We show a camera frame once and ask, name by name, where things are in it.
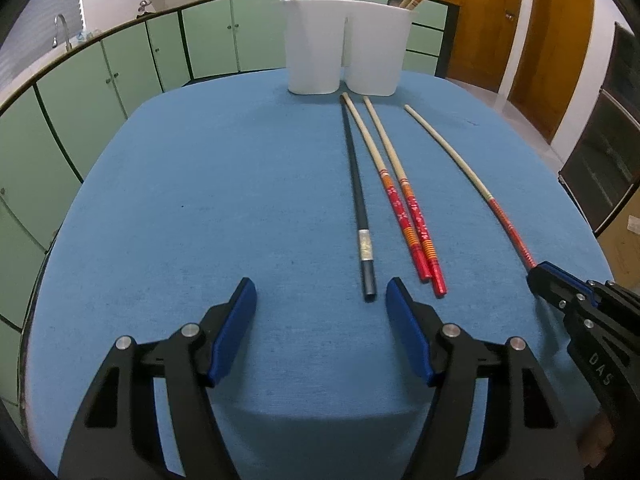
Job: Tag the wooden door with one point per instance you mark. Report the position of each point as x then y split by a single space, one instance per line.
483 41
554 52

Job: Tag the chrome sink faucet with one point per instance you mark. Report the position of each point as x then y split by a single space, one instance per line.
61 32

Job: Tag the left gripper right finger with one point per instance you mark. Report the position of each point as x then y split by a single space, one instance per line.
526 433

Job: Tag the black glass cabinet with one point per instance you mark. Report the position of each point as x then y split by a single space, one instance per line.
602 171

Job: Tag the red striped wooden chopstick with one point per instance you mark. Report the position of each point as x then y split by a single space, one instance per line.
514 236

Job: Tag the wooden door left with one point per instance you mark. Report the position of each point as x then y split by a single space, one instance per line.
483 41

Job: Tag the red patterned chopstick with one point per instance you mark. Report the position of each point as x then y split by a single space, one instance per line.
407 229
438 281

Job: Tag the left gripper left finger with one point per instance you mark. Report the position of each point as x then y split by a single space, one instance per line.
115 432

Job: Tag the person right hand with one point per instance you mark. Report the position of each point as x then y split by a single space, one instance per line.
594 441

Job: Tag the green lower kitchen cabinets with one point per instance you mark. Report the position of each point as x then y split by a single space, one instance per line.
150 85

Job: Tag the blue table mat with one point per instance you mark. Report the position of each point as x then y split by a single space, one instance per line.
321 388

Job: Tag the black chopstick silver band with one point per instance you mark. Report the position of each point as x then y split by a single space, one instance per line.
365 252

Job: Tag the wooden door right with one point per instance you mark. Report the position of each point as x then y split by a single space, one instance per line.
554 52

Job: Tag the white double utensil holder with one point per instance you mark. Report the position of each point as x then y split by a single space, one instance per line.
360 44

